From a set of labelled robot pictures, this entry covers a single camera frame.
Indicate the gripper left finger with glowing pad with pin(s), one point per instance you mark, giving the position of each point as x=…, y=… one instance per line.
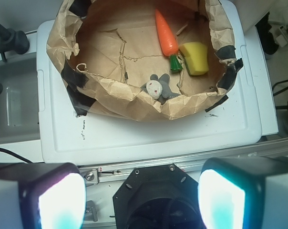
x=41, y=196

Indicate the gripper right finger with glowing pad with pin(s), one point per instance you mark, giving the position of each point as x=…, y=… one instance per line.
x=244, y=193

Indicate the orange plastic carrot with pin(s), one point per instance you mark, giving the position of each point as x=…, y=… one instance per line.
x=168, y=43

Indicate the white plastic bin lid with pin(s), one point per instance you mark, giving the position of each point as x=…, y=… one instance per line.
x=247, y=115

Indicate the clear plastic container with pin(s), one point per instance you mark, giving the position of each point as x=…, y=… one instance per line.
x=19, y=106

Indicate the grey plush bunny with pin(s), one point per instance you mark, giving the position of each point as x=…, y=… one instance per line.
x=158, y=88

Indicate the yellow sponge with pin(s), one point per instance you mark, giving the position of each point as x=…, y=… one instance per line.
x=195, y=55

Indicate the black device right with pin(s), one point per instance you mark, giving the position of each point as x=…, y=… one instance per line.
x=267, y=40

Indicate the black clamp knob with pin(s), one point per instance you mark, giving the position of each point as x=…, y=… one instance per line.
x=11, y=40

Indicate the brown paper bag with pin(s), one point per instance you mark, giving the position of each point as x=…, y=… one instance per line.
x=105, y=50

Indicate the aluminium extrusion rail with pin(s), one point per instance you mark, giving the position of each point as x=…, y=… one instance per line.
x=95, y=174

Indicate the black octagonal mount plate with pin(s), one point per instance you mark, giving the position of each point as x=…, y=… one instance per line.
x=159, y=197

